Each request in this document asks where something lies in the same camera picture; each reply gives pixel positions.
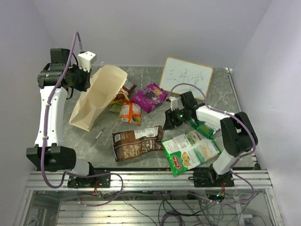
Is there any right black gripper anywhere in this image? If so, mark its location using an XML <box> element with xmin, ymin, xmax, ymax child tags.
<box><xmin>163</xmin><ymin>106</ymin><xmax>188</xmax><ymax>130</ymax></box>

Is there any beige paper bag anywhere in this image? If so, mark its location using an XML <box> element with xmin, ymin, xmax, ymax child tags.
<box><xmin>69</xmin><ymin>65</ymin><xmax>127</xmax><ymax>131</ymax></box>

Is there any purple grape candy bag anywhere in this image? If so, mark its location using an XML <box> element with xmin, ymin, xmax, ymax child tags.
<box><xmin>131</xmin><ymin>83</ymin><xmax>167</xmax><ymax>113</ymax></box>

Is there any large green Chiaba chips bag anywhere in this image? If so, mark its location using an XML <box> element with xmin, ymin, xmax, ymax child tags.
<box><xmin>163</xmin><ymin>130</ymin><xmax>221</xmax><ymax>176</ymax></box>

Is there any small green snack bag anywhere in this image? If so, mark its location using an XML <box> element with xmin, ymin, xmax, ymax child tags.
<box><xmin>186</xmin><ymin>119</ymin><xmax>219</xmax><ymax>138</ymax></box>

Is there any brown Kettle chips bag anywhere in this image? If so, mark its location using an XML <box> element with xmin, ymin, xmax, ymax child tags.
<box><xmin>112</xmin><ymin>125</ymin><xmax>164</xmax><ymax>162</ymax></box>

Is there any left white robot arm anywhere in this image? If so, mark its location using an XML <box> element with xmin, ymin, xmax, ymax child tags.
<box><xmin>26</xmin><ymin>48</ymin><xmax>96</xmax><ymax>187</ymax></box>

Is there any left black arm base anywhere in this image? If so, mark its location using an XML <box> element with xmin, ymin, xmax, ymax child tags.
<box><xmin>67</xmin><ymin>162</ymin><xmax>111</xmax><ymax>188</ymax></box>

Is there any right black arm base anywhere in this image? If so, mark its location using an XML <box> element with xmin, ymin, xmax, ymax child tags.
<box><xmin>188</xmin><ymin>168</ymin><xmax>234</xmax><ymax>187</ymax></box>

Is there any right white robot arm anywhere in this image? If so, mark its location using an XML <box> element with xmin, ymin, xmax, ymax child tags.
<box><xmin>163</xmin><ymin>91</ymin><xmax>258</xmax><ymax>186</ymax></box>

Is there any orange mango snack bag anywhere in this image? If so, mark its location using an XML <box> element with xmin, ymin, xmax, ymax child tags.
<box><xmin>119</xmin><ymin>100</ymin><xmax>142</xmax><ymax>126</ymax></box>

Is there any red snack bag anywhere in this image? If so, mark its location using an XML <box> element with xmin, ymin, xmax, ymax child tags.
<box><xmin>122</xmin><ymin>80</ymin><xmax>137</xmax><ymax>96</ymax></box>

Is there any yellow green snack packet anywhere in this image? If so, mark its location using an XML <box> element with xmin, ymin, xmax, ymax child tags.
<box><xmin>110</xmin><ymin>94</ymin><xmax>125</xmax><ymax>113</ymax></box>

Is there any grey pen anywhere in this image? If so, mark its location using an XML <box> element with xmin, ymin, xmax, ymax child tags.
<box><xmin>90</xmin><ymin>129</ymin><xmax>104</xmax><ymax>148</ymax></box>

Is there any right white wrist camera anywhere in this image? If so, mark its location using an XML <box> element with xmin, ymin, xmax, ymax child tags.
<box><xmin>167</xmin><ymin>97</ymin><xmax>178</xmax><ymax>111</ymax></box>

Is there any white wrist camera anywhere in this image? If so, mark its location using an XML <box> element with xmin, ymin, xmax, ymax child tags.
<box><xmin>77</xmin><ymin>51</ymin><xmax>97</xmax><ymax>72</ymax></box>
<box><xmin>167</xmin><ymin>97</ymin><xmax>178</xmax><ymax>111</ymax></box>

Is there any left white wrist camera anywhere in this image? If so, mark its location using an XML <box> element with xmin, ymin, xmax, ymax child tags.
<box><xmin>77</xmin><ymin>51</ymin><xmax>97</xmax><ymax>72</ymax></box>

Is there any whiteboard with wooden frame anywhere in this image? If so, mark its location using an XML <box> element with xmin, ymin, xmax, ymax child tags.
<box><xmin>159</xmin><ymin>57</ymin><xmax>214</xmax><ymax>100</ymax></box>

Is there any aluminium rail frame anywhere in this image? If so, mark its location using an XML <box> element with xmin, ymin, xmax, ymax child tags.
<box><xmin>14</xmin><ymin>68</ymin><xmax>283</xmax><ymax>226</ymax></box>

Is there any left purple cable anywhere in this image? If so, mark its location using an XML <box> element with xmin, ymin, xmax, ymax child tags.
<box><xmin>40</xmin><ymin>31</ymin><xmax>124</xmax><ymax>207</ymax></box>

